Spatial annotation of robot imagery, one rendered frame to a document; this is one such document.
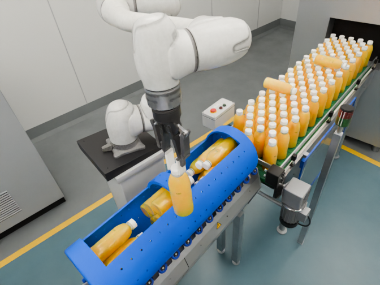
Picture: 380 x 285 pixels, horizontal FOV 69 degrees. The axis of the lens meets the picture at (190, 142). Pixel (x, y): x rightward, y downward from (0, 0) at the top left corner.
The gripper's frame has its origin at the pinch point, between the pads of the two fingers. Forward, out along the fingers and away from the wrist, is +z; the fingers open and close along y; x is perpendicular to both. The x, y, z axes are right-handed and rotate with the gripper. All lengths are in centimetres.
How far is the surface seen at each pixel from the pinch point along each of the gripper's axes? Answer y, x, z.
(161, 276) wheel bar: -5, -13, 56
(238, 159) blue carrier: -2.5, 38.7, 29.0
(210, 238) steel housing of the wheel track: -3, 15, 62
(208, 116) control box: -42, 67, 35
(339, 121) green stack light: 23, 89, 28
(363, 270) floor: 62, 102, 149
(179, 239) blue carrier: -1.2, -3.6, 37.6
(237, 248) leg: -9, 49, 121
